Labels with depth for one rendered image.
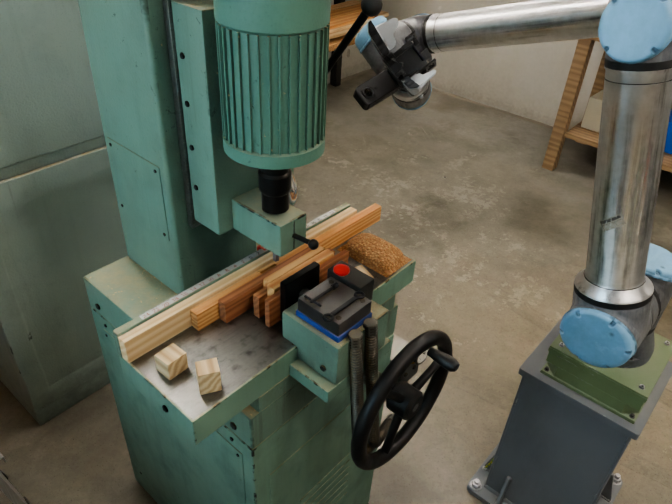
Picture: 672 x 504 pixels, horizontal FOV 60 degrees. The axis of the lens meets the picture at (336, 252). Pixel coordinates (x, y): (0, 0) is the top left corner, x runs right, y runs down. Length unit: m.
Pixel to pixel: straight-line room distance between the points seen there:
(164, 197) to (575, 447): 1.20
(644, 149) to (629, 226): 0.15
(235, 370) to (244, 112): 0.43
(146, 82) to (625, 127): 0.83
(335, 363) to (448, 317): 1.57
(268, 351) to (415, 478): 1.05
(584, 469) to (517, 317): 1.02
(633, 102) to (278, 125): 0.60
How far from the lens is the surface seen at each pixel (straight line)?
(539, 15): 1.34
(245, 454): 1.20
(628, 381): 1.56
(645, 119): 1.15
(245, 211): 1.12
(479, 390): 2.28
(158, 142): 1.14
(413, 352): 1.00
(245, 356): 1.05
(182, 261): 1.27
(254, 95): 0.93
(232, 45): 0.93
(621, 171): 1.18
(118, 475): 2.05
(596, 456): 1.71
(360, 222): 1.34
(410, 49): 1.20
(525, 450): 1.81
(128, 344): 1.05
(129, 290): 1.38
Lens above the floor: 1.66
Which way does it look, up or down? 36 degrees down
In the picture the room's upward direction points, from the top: 4 degrees clockwise
